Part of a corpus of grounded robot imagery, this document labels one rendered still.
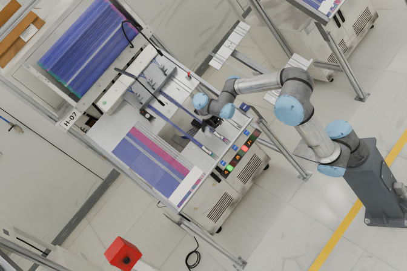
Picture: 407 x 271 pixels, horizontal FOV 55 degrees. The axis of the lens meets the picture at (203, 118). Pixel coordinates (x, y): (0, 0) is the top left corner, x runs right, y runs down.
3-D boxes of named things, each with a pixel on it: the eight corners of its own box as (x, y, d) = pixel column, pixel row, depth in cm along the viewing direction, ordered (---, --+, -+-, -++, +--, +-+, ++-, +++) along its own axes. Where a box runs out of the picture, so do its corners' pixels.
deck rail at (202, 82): (253, 119, 231) (254, 116, 225) (251, 121, 231) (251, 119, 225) (161, 52, 245) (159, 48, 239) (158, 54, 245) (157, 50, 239)
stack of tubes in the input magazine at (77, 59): (140, 31, 224) (106, -5, 208) (80, 99, 215) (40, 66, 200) (131, 30, 234) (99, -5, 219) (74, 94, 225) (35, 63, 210)
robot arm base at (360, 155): (371, 140, 190) (364, 128, 184) (368, 167, 182) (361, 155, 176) (341, 142, 199) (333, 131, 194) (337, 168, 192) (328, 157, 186)
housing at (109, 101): (164, 58, 245) (160, 49, 231) (112, 118, 237) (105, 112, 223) (154, 51, 246) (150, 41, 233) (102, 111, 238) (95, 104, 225)
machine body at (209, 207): (275, 163, 291) (231, 113, 256) (217, 240, 280) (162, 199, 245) (225, 137, 344) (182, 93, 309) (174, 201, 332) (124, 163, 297)
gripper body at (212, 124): (215, 132, 200) (209, 123, 190) (203, 124, 204) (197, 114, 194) (225, 121, 202) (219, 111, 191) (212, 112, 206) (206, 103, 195)
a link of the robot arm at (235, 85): (312, 54, 152) (223, 72, 188) (303, 75, 147) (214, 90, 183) (326, 73, 158) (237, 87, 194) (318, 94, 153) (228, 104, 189)
